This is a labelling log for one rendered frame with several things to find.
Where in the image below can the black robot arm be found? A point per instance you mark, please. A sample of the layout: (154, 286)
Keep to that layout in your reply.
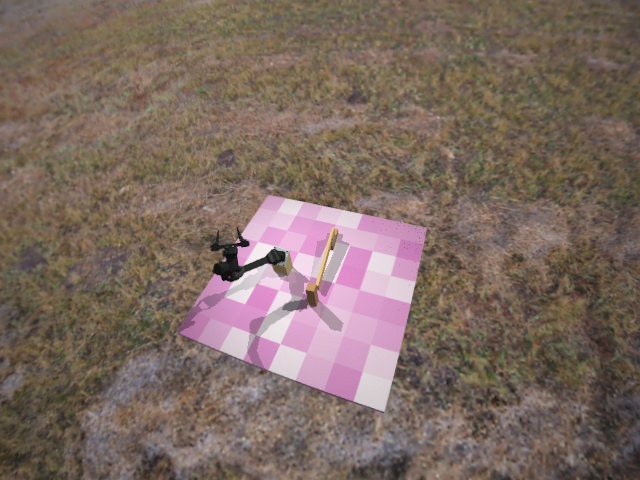
(231, 268)

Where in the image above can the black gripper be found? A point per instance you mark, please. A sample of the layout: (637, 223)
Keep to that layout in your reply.
(216, 246)

